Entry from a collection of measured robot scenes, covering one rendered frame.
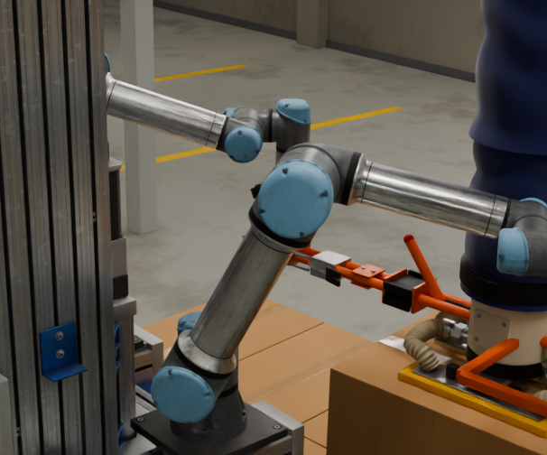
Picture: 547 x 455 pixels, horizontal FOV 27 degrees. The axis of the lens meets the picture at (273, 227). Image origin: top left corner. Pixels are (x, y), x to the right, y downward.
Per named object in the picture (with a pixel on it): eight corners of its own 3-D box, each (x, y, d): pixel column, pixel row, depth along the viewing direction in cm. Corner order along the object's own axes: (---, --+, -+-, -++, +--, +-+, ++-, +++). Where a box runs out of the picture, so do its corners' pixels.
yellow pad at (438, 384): (570, 420, 217) (574, 397, 215) (545, 440, 210) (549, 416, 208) (423, 363, 238) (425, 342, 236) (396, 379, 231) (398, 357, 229)
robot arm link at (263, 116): (220, 115, 243) (271, 116, 242) (225, 102, 253) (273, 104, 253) (220, 150, 246) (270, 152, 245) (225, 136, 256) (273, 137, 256)
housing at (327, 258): (351, 275, 256) (352, 256, 254) (332, 283, 251) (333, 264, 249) (327, 267, 260) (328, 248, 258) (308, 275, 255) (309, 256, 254)
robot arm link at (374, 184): (280, 180, 206) (543, 250, 201) (268, 199, 196) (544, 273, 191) (293, 121, 202) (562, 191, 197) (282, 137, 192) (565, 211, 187)
